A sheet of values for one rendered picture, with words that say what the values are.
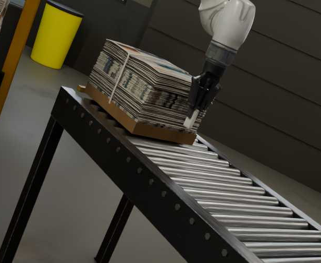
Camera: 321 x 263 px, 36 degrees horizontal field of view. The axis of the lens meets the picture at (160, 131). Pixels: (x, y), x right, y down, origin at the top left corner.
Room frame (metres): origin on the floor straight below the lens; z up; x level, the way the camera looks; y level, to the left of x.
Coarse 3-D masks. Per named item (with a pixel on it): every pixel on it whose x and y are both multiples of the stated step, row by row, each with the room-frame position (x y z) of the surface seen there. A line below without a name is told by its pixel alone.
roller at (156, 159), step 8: (152, 160) 1.43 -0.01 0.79; (160, 160) 1.45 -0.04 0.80; (168, 160) 1.48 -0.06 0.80; (176, 160) 1.51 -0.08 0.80; (184, 168) 1.52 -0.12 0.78; (192, 168) 1.54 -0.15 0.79; (200, 168) 1.57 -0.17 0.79; (208, 168) 1.60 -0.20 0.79; (216, 168) 1.63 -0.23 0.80; (224, 168) 1.67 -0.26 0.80; (240, 176) 1.71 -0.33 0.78
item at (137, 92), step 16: (144, 64) 1.63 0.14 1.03; (128, 80) 1.66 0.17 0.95; (144, 80) 1.61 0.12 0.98; (160, 80) 1.58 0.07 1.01; (176, 80) 1.61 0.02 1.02; (128, 96) 1.63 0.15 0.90; (144, 96) 1.58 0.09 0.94; (160, 96) 1.60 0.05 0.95; (176, 96) 1.64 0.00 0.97; (128, 112) 1.61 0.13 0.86; (144, 112) 1.58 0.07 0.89; (160, 112) 1.62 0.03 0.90; (176, 112) 1.67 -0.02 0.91; (176, 128) 1.68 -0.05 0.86; (192, 128) 1.74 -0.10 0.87
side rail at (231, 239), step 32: (64, 96) 1.76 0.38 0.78; (64, 128) 1.70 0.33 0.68; (96, 128) 1.56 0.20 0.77; (96, 160) 1.51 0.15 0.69; (128, 160) 1.39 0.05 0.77; (128, 192) 1.35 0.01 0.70; (160, 192) 1.26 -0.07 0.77; (160, 224) 1.22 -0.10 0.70; (192, 224) 1.15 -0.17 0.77; (192, 256) 1.12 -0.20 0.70; (224, 256) 1.06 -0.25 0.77; (256, 256) 1.05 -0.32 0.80
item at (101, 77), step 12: (108, 48) 1.81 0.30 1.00; (120, 48) 1.75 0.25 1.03; (132, 48) 1.86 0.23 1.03; (108, 60) 1.79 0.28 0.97; (120, 60) 1.74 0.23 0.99; (156, 60) 1.85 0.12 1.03; (96, 72) 1.81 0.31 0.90; (108, 72) 1.77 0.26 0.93; (96, 84) 1.79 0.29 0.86; (108, 84) 1.73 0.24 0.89
